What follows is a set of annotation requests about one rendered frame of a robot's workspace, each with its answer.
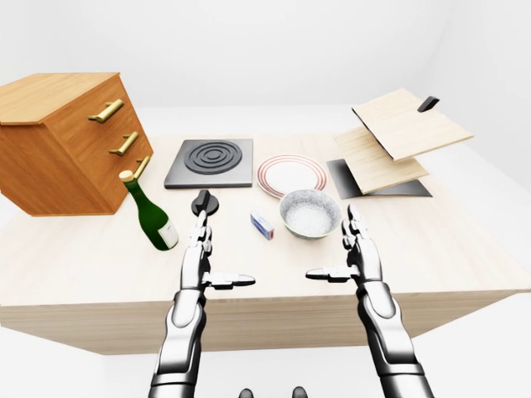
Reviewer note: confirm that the green glass wine bottle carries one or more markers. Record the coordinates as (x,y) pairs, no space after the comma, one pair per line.
(151,217)

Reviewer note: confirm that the flat dark stove plate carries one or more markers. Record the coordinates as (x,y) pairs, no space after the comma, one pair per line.
(213,159)

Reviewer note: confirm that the wooden cabinet drawer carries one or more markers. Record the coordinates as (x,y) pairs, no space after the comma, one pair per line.
(79,108)
(97,141)
(118,182)

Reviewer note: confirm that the white plate with red rings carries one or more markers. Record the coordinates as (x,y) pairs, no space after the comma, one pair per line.
(290,176)

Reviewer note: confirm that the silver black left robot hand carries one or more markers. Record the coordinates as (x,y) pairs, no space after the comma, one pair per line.
(194,265)

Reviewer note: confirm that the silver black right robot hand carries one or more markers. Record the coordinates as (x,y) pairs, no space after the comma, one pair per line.
(367,261)

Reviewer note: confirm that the blue white cream cheese box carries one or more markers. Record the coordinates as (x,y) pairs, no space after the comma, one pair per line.
(261,224)

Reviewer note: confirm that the wooden cabinet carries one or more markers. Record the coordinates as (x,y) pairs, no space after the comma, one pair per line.
(37,166)

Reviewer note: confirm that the round black stove knob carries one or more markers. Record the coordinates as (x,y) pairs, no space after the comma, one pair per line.
(204,202)

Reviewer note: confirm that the wooden board rack black base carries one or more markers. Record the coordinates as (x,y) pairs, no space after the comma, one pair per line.
(410,128)

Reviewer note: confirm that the small dark rounded shape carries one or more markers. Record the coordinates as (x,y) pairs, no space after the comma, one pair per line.
(299,392)
(245,393)

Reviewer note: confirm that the patterned grey white bowl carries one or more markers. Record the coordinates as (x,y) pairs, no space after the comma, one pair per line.
(309,215)

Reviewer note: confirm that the small black block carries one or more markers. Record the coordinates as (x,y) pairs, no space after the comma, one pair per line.
(428,104)

